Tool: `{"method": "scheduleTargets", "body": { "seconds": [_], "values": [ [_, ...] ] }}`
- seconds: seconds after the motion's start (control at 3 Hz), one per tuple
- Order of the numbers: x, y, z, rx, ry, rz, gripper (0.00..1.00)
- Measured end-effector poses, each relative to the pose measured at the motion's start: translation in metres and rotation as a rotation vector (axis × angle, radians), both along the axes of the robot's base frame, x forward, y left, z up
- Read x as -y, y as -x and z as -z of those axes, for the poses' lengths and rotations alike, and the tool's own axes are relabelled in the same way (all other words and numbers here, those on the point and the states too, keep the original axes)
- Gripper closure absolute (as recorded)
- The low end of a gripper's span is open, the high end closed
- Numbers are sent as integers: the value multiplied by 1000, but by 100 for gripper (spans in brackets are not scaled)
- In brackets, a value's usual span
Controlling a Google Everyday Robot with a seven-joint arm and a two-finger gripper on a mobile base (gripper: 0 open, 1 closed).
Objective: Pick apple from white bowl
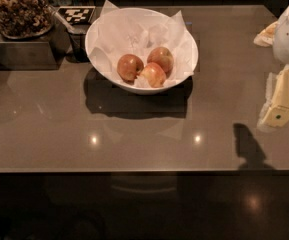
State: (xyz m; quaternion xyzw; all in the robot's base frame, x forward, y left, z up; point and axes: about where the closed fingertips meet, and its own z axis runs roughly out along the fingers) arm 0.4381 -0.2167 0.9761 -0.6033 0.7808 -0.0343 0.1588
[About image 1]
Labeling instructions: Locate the white bowl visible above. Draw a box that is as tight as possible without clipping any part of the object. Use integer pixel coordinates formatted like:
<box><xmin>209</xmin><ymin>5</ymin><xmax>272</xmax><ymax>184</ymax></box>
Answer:
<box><xmin>84</xmin><ymin>6</ymin><xmax>199</xmax><ymax>95</ymax></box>

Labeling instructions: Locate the left red apple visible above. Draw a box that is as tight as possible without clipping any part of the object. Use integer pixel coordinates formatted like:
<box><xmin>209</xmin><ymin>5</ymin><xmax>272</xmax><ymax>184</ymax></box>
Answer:
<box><xmin>117</xmin><ymin>54</ymin><xmax>144</xmax><ymax>82</ymax></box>

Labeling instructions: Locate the back red apple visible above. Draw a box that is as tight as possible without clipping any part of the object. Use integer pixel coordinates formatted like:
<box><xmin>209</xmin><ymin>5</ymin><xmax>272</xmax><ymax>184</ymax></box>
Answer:
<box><xmin>147</xmin><ymin>47</ymin><xmax>174</xmax><ymax>74</ymax></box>

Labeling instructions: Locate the front red apple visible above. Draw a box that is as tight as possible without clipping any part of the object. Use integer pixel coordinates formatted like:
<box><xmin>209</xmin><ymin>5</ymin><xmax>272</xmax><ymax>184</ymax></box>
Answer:
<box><xmin>139</xmin><ymin>62</ymin><xmax>166</xmax><ymax>88</ymax></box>

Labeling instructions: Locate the red apple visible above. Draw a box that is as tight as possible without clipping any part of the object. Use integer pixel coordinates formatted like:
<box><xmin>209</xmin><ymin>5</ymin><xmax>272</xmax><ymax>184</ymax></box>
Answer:
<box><xmin>147</xmin><ymin>47</ymin><xmax>174</xmax><ymax>74</ymax></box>
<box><xmin>117</xmin><ymin>54</ymin><xmax>144</xmax><ymax>82</ymax></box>
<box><xmin>139</xmin><ymin>62</ymin><xmax>166</xmax><ymax>88</ymax></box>

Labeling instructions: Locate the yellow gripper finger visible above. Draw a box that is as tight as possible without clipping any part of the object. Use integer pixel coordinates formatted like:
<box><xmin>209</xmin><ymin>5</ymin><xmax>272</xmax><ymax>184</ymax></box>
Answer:
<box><xmin>257</xmin><ymin>64</ymin><xmax>289</xmax><ymax>132</ymax></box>
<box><xmin>253</xmin><ymin>22</ymin><xmax>277</xmax><ymax>47</ymax></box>

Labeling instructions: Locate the dark metal box stand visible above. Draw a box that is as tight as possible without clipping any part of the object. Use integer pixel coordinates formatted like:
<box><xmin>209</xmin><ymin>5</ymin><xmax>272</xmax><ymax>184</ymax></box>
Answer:
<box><xmin>0</xmin><ymin>24</ymin><xmax>70</xmax><ymax>70</ymax></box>

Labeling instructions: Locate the white paper liner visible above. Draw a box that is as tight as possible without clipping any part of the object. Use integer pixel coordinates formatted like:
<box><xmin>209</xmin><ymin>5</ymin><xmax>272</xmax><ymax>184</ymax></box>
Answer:
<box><xmin>89</xmin><ymin>0</ymin><xmax>196</xmax><ymax>89</ymax></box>

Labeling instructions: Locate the dark scoop with handle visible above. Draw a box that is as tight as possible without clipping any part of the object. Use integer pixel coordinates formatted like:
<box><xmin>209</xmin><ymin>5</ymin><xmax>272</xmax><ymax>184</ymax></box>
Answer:
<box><xmin>49</xmin><ymin>6</ymin><xmax>89</xmax><ymax>62</ymax></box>

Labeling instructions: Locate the black white marker tag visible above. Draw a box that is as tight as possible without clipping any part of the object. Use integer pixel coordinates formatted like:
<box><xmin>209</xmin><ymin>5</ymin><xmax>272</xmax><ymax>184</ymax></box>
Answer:
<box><xmin>58</xmin><ymin>6</ymin><xmax>95</xmax><ymax>25</ymax></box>

